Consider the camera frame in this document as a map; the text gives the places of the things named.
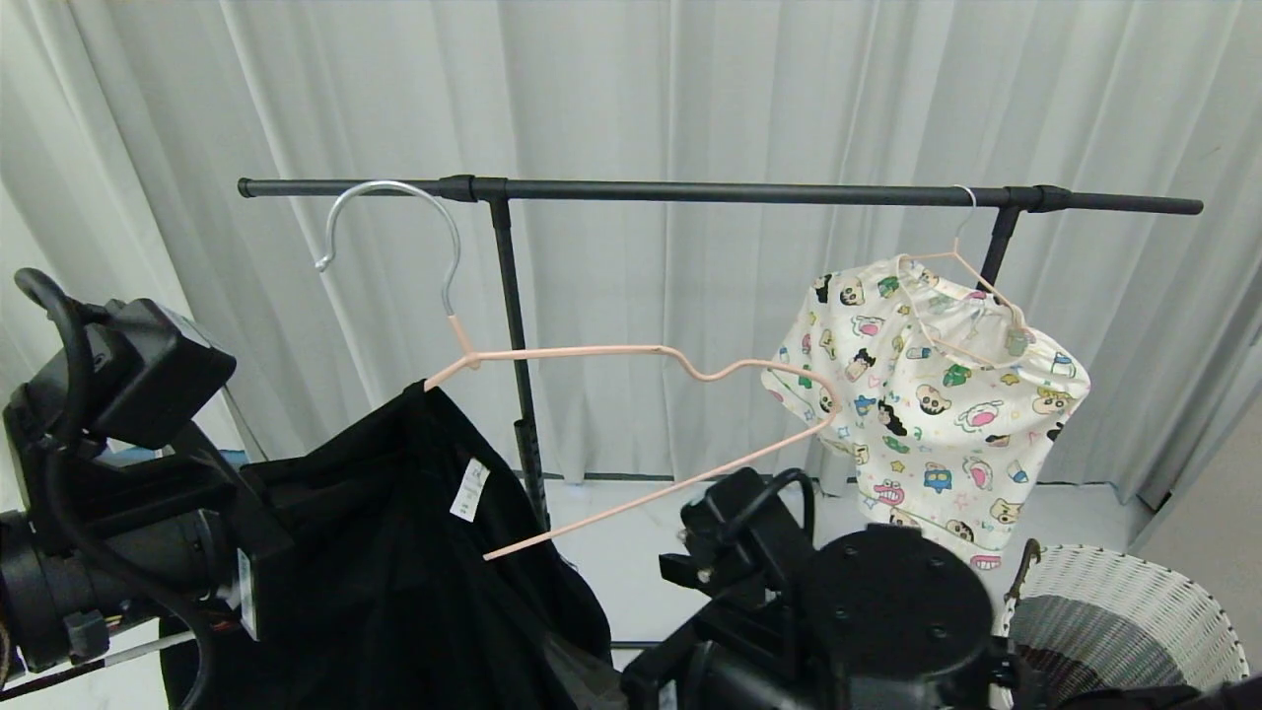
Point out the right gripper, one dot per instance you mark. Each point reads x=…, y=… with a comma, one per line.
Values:
x=710, y=680

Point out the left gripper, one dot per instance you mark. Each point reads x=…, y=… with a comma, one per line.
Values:
x=118, y=562

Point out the black garment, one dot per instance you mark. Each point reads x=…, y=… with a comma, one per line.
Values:
x=394, y=592

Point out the cream printed shorts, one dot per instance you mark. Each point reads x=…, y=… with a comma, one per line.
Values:
x=937, y=434

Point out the pink clothes hanger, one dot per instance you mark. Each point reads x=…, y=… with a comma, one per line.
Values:
x=592, y=350
x=961, y=251

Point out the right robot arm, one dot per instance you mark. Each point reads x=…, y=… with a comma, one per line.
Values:
x=887, y=611

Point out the white laundry basket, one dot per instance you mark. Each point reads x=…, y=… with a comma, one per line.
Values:
x=1134, y=602

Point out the black clothes rack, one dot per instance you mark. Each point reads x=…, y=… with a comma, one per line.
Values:
x=789, y=192

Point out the white curtain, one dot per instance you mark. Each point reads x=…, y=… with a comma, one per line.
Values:
x=641, y=89

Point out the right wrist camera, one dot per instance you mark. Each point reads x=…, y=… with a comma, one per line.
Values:
x=720, y=532

